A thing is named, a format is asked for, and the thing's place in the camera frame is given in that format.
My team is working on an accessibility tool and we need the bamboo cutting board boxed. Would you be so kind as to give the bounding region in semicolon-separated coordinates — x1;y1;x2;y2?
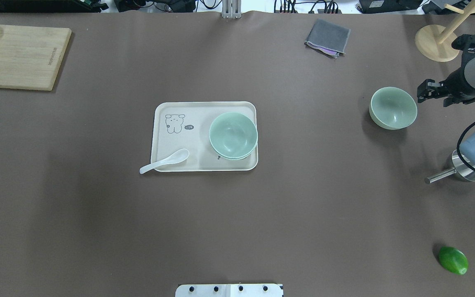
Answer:
0;24;72;92

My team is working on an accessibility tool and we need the wooden mug tree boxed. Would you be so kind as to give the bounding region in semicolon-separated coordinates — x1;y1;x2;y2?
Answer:
415;0;475;62

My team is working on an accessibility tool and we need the folded grey cloth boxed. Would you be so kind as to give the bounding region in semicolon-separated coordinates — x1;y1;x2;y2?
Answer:
304;19;351;59

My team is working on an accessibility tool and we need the steel ice scoop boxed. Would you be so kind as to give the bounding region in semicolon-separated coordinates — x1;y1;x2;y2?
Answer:
424;150;475;184

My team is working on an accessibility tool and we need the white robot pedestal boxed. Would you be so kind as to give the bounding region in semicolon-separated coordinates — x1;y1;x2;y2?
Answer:
175;283;284;297

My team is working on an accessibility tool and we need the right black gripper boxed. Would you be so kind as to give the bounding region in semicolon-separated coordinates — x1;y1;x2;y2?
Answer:
417;34;475;107

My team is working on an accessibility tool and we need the green bowl on tray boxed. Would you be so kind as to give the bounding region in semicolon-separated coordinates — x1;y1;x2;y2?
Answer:
211;142;258;160

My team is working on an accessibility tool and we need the green lime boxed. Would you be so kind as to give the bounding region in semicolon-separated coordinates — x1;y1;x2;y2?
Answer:
437;246;469;275

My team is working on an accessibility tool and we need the aluminium frame post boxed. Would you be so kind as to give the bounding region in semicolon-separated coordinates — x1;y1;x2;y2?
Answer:
222;0;242;19

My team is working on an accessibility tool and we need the white ceramic spoon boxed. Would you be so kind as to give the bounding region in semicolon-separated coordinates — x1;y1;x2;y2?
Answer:
139;148;190;174

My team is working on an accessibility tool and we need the cream bunny tray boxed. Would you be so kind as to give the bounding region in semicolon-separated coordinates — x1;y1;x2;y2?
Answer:
150;101;258;172

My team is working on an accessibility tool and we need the green bowl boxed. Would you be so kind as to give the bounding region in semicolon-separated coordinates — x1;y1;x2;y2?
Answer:
209;112;259;145
368;87;417;130
211;142;258;160

